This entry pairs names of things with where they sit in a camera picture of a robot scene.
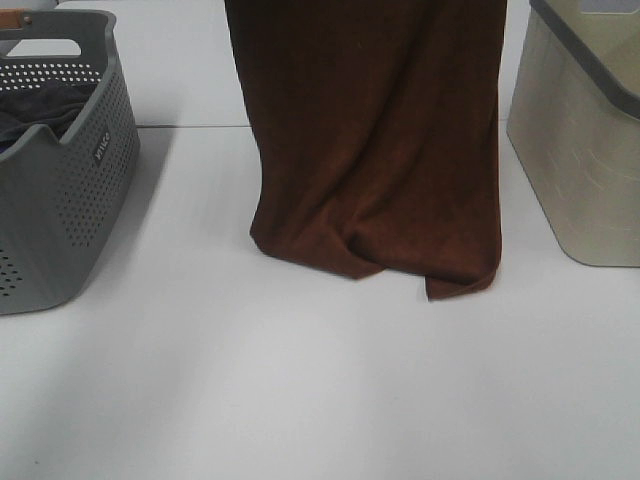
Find beige plastic basket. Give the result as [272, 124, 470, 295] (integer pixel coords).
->
[506, 1, 639, 267]

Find dark clothes in basket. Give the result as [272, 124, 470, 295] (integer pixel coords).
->
[1, 80, 96, 152]

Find brown towel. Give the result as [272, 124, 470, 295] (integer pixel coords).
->
[225, 1, 507, 300]

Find grey perforated laundry basket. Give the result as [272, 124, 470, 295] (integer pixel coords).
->
[1, 9, 140, 315]

